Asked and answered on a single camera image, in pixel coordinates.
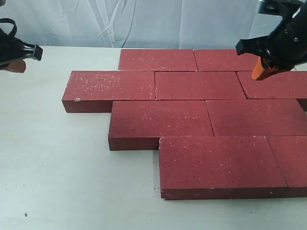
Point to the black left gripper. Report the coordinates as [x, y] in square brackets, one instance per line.
[14, 51]

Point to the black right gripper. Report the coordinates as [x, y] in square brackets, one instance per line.
[281, 50]

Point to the red brick top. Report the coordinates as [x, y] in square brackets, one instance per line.
[95, 91]

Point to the red brick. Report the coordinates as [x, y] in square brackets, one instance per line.
[218, 168]
[95, 91]
[223, 60]
[138, 125]
[157, 60]
[179, 85]
[291, 155]

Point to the red brick right second row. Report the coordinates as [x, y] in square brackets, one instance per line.
[287, 85]

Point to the red brick right third row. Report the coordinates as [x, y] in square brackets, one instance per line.
[259, 117]

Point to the white wrinkled backdrop cloth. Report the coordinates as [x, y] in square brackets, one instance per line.
[193, 24]

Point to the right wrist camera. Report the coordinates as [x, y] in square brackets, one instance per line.
[279, 7]

